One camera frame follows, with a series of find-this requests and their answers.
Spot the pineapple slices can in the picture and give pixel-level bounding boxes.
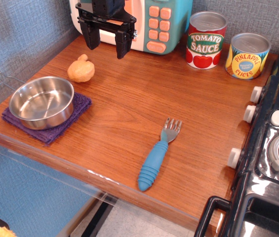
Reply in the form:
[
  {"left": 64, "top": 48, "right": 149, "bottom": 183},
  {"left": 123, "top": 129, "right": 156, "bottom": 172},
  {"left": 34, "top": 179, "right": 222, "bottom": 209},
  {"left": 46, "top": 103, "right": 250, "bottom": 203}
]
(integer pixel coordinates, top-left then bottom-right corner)
[{"left": 225, "top": 33, "right": 271, "bottom": 80}]

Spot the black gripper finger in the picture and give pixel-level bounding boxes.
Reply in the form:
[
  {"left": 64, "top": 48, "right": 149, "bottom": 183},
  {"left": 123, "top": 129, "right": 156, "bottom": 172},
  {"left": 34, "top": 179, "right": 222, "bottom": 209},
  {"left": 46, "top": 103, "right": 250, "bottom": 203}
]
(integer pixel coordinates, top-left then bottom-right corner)
[
  {"left": 80, "top": 20, "right": 100, "bottom": 50},
  {"left": 115, "top": 31, "right": 132, "bottom": 59}
]

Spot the white stove knob bottom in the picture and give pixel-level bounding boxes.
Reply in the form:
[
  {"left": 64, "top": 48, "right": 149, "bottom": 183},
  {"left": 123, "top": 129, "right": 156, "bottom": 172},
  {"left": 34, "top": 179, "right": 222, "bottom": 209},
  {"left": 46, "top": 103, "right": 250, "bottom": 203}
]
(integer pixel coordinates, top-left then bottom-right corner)
[{"left": 227, "top": 148, "right": 241, "bottom": 169}]

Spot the stainless steel pan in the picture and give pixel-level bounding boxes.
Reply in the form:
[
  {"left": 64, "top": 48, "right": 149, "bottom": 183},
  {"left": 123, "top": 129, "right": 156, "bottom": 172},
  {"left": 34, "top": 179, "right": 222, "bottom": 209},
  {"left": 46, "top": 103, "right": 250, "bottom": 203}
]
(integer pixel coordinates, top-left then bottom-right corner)
[{"left": 0, "top": 72, "right": 75, "bottom": 130}]

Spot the orange object bottom left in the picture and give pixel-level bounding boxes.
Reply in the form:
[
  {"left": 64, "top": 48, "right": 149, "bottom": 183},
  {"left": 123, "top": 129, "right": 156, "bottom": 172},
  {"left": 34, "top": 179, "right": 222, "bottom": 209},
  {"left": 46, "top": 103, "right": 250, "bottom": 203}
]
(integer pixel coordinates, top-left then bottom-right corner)
[{"left": 0, "top": 227, "right": 16, "bottom": 237}]

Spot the white stove knob top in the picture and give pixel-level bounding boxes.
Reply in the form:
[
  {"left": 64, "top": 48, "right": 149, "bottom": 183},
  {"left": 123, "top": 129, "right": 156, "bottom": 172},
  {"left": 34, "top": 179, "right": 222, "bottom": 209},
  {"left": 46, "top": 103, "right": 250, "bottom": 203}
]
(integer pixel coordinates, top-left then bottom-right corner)
[{"left": 250, "top": 86, "right": 263, "bottom": 104}]

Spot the black toy stove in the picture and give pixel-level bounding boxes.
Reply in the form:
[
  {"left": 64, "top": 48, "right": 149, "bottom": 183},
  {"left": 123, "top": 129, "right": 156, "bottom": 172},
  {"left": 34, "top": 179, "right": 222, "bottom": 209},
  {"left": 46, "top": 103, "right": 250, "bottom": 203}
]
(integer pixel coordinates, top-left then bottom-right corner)
[{"left": 218, "top": 54, "right": 279, "bottom": 237}]

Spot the tomato sauce can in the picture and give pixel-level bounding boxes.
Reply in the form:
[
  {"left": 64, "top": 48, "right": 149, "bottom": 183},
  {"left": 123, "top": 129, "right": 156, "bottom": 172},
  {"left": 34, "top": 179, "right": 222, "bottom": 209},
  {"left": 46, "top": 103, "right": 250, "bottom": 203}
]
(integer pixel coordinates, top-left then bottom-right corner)
[{"left": 186, "top": 11, "right": 228, "bottom": 70}]

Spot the toy microwave teal and white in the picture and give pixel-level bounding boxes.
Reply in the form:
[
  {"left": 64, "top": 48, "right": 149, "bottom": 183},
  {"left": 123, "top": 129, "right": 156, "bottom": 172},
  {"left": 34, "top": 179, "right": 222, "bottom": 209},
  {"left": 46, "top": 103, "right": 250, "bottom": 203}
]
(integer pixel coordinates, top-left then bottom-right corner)
[{"left": 69, "top": 0, "right": 194, "bottom": 55}]

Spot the orange toy chicken piece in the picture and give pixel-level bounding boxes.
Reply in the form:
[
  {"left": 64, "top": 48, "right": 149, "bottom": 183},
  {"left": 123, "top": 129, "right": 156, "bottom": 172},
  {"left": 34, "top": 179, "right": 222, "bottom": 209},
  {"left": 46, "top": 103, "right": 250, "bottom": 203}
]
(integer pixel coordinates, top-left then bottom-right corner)
[{"left": 67, "top": 54, "right": 95, "bottom": 82}]

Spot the white stove knob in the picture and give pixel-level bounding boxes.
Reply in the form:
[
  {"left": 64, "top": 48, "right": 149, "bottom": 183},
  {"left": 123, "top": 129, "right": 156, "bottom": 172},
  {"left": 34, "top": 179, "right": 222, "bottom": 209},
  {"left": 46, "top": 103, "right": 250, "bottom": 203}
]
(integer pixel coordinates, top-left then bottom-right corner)
[
  {"left": 227, "top": 148, "right": 241, "bottom": 169},
  {"left": 243, "top": 105, "right": 256, "bottom": 123},
  {"left": 250, "top": 86, "right": 263, "bottom": 104}
]

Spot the white stove knob middle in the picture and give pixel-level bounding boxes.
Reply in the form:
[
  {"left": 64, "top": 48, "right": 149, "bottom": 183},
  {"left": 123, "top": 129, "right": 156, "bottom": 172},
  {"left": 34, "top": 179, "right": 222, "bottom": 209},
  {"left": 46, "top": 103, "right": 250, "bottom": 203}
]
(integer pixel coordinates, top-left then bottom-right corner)
[{"left": 243, "top": 105, "right": 256, "bottom": 123}]

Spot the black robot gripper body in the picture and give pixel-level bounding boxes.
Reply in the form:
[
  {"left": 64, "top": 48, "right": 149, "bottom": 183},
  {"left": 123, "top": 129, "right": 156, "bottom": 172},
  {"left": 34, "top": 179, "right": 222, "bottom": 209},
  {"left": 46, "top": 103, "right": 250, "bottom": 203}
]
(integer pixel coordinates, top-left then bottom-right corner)
[{"left": 76, "top": 0, "right": 137, "bottom": 34}]

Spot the purple folded cloth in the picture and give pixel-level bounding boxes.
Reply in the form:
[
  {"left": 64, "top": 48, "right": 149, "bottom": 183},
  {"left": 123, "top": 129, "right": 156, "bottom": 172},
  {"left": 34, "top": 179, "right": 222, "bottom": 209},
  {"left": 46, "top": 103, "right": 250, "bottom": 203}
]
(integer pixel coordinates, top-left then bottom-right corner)
[{"left": 1, "top": 92, "right": 92, "bottom": 146}]

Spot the white round stove button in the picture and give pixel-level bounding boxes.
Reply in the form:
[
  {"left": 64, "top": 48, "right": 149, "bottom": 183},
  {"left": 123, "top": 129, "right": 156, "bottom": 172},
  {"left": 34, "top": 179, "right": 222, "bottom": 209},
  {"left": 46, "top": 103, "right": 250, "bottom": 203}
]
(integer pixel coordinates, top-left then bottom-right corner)
[{"left": 270, "top": 110, "right": 279, "bottom": 126}]

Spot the blue handled fork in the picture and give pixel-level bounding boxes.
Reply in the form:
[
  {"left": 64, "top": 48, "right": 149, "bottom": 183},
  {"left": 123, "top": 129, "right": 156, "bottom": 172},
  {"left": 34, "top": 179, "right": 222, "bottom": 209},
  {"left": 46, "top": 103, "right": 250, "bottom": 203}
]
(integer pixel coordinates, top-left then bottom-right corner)
[{"left": 137, "top": 118, "right": 182, "bottom": 191}]

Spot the black oven door handle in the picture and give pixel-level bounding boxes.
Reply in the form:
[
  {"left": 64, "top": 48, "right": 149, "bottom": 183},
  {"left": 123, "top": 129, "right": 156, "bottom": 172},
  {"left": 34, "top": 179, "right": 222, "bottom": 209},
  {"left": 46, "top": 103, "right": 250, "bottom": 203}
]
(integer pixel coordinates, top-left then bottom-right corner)
[{"left": 194, "top": 196, "right": 232, "bottom": 237}]

